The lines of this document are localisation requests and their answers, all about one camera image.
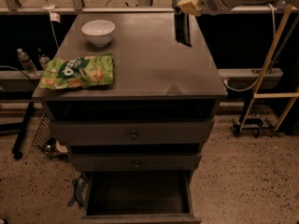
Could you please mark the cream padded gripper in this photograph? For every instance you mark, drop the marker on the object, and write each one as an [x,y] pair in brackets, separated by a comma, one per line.
[193,7]

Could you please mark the grey drawer cabinet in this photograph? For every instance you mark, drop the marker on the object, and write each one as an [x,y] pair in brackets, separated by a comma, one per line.
[156,80]

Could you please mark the grey middle drawer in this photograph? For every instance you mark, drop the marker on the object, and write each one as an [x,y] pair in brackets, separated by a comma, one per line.
[135,162]

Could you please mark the grey top drawer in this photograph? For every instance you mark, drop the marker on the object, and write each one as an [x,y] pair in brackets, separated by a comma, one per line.
[114,133]

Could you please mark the grey open bottom drawer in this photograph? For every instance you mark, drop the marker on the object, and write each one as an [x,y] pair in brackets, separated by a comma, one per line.
[140,197]

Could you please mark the white ceramic bowl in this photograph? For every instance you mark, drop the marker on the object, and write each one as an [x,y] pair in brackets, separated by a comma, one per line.
[99,32]

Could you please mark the green snack chip bag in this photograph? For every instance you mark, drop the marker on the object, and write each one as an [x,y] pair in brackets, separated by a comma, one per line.
[82,72]

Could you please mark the clear plastic water bottle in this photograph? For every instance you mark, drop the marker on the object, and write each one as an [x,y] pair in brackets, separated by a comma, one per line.
[27,63]

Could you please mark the black pole on floor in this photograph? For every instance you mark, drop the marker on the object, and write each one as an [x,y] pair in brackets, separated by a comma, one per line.
[16,150]

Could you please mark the grey metal rail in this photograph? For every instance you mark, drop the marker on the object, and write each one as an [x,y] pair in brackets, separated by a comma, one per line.
[70,10]

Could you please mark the yellow wooden ladder frame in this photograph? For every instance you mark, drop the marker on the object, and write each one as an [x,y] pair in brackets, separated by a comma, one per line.
[293,96]

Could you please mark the black wire basket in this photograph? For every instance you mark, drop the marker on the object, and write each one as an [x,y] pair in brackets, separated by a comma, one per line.
[45,141]

